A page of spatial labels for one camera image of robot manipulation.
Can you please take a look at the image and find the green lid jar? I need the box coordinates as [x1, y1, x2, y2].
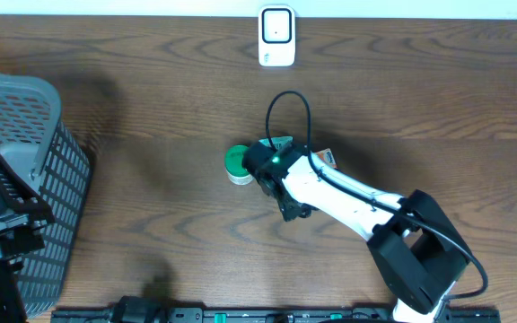
[224, 144, 253, 186]

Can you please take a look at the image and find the teal wet wipes pack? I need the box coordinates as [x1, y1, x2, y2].
[258, 136, 293, 151]

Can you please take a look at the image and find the orange Kleenex tissue pack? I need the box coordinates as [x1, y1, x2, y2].
[313, 148, 337, 169]

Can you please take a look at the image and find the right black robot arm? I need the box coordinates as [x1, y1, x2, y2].
[242, 142, 471, 322]

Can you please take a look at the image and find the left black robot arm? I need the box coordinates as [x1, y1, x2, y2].
[0, 154, 55, 322]

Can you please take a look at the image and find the white barcode scanner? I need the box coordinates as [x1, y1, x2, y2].
[258, 4, 296, 67]

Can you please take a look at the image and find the grey plastic mesh basket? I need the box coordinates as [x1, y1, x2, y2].
[0, 74, 92, 319]

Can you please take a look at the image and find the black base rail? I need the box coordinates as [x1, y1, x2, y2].
[50, 308, 501, 323]

